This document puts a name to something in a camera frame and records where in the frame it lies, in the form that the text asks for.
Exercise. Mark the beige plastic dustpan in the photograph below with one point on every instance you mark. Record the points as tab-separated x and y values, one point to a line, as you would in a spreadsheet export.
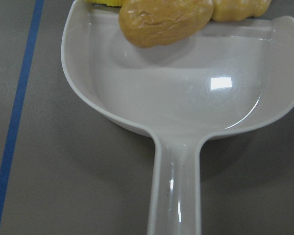
227	79

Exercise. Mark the yellow toy corn cob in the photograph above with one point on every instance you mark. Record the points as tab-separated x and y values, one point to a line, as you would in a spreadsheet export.
112	3

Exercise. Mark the yellow toy ginger root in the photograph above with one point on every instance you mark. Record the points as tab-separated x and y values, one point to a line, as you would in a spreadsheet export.
237	10

